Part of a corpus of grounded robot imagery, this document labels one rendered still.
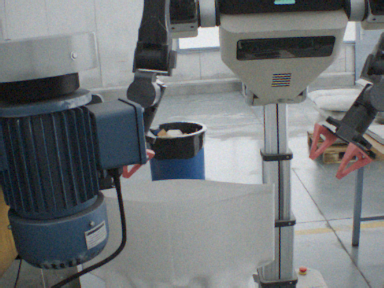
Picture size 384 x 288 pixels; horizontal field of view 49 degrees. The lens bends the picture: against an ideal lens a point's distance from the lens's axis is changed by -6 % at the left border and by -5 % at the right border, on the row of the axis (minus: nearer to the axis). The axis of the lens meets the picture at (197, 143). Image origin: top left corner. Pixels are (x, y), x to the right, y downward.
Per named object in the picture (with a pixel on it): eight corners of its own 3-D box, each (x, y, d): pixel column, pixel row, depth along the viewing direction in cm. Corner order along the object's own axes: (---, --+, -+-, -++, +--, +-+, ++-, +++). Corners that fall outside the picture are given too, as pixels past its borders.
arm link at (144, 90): (177, 51, 93) (138, 46, 94) (171, 48, 82) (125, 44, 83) (171, 106, 95) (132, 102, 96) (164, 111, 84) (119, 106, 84)
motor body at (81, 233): (118, 228, 76) (100, 84, 69) (103, 275, 61) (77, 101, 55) (36, 232, 76) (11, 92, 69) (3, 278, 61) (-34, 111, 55)
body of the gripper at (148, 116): (125, 138, 89) (138, 103, 88) (114, 123, 98) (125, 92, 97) (153, 147, 92) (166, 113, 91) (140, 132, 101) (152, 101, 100)
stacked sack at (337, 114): (348, 109, 489) (348, 97, 486) (369, 122, 425) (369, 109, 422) (311, 111, 489) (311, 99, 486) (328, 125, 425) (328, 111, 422)
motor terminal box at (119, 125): (132, 162, 76) (125, 96, 73) (152, 179, 67) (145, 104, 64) (85, 172, 73) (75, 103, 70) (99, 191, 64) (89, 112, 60)
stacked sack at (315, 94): (363, 98, 488) (363, 86, 485) (373, 105, 447) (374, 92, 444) (306, 99, 494) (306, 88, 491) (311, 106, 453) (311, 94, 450)
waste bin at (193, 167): (210, 195, 375) (206, 118, 358) (213, 221, 325) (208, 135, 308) (153, 199, 375) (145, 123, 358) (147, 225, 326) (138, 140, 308)
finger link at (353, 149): (334, 176, 86) (362, 137, 85) (314, 161, 92) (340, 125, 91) (352, 189, 89) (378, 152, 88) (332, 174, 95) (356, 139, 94)
